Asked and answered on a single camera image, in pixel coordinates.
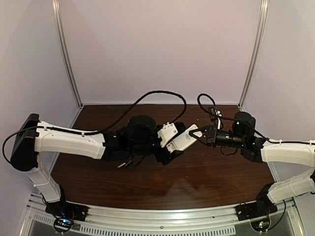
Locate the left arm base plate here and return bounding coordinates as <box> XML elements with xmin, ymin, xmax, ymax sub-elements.
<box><xmin>45</xmin><ymin>201</ymin><xmax>89</xmax><ymax>222</ymax></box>

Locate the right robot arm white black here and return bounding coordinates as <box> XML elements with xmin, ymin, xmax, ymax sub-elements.
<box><xmin>189</xmin><ymin>112</ymin><xmax>315</xmax><ymax>208</ymax></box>

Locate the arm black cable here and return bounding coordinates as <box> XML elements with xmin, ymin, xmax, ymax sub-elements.
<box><xmin>197</xmin><ymin>92</ymin><xmax>315</xmax><ymax>146</ymax></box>
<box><xmin>1</xmin><ymin>90</ymin><xmax>187</xmax><ymax>165</ymax></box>

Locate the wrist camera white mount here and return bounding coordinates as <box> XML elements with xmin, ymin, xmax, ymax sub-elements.
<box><xmin>157</xmin><ymin>122</ymin><xmax>186</xmax><ymax>148</ymax></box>
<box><xmin>208</xmin><ymin>106</ymin><xmax>223</xmax><ymax>129</ymax></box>

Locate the aluminium frame post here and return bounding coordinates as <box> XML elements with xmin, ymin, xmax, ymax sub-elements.
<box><xmin>52</xmin><ymin>0</ymin><xmax>83</xmax><ymax>108</ymax></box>
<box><xmin>238</xmin><ymin>0</ymin><xmax>269</xmax><ymax>109</ymax></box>

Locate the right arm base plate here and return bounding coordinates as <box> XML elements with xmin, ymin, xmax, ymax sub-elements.
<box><xmin>234</xmin><ymin>202</ymin><xmax>278</xmax><ymax>221</ymax></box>

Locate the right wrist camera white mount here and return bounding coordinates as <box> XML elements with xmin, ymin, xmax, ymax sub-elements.
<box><xmin>208</xmin><ymin>106</ymin><xmax>223</xmax><ymax>129</ymax></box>

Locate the white remote control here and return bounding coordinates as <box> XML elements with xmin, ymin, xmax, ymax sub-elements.
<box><xmin>166</xmin><ymin>124</ymin><xmax>198</xmax><ymax>153</ymax></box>

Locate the right aluminium frame post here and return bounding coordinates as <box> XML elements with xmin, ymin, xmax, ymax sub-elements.
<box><xmin>238</xmin><ymin>0</ymin><xmax>269</xmax><ymax>109</ymax></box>

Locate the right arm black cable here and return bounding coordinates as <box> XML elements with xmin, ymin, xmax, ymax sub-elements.
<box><xmin>197</xmin><ymin>92</ymin><xmax>315</xmax><ymax>146</ymax></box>

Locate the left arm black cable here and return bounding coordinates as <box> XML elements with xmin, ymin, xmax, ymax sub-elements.
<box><xmin>1</xmin><ymin>90</ymin><xmax>187</xmax><ymax>165</ymax></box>

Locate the left aluminium frame post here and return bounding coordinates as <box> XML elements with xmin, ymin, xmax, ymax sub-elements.
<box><xmin>52</xmin><ymin>0</ymin><xmax>83</xmax><ymax>108</ymax></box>

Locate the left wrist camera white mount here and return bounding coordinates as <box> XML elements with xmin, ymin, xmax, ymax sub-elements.
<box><xmin>157</xmin><ymin>122</ymin><xmax>186</xmax><ymax>148</ymax></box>

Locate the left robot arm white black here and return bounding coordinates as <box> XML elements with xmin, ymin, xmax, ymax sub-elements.
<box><xmin>9</xmin><ymin>114</ymin><xmax>186</xmax><ymax>215</ymax></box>

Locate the front aluminium rail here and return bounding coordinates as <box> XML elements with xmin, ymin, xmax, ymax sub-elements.
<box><xmin>26</xmin><ymin>193</ymin><xmax>296</xmax><ymax>236</ymax></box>

